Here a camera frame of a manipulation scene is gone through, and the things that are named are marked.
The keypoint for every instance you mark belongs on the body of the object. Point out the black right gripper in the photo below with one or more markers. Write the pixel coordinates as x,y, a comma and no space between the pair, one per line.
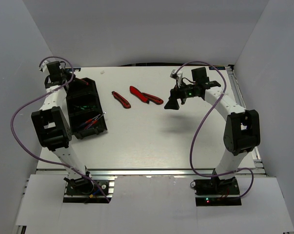
172,103

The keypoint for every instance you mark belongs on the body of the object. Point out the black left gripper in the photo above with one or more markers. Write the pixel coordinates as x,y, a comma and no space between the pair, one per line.
69,76

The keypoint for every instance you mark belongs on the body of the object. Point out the red folding knife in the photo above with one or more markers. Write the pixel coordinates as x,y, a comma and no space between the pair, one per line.
134,91

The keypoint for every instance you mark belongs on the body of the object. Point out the small blue handle screwdriver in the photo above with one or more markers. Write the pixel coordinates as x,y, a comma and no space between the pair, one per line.
91,124

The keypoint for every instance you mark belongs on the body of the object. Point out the green black screwdriver front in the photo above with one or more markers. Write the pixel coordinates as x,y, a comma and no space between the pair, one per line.
86,107

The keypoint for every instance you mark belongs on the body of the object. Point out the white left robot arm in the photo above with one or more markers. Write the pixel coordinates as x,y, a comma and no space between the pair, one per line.
51,126

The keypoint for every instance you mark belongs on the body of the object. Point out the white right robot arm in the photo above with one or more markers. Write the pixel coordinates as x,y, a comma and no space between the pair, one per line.
242,130

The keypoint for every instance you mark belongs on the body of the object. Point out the blue label left corner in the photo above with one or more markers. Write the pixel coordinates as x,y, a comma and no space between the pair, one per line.
73,69

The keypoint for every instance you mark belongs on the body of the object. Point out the blue label corner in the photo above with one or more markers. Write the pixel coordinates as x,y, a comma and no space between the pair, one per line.
217,68
73,69

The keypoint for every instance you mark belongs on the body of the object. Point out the black compartment tool bin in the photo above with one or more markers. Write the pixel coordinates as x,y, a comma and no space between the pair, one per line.
87,95

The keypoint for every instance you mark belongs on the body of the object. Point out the blue label right corner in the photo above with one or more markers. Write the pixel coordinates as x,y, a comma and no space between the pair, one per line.
217,68

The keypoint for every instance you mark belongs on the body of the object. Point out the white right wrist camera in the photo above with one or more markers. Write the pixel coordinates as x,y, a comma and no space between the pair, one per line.
177,76

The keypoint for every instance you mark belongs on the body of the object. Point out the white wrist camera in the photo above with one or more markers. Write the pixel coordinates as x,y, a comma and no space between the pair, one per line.
177,76
43,66

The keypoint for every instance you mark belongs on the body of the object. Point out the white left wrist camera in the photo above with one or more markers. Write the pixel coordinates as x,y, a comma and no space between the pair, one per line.
43,66

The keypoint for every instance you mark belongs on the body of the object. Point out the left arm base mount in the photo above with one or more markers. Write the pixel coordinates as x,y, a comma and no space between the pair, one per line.
85,192

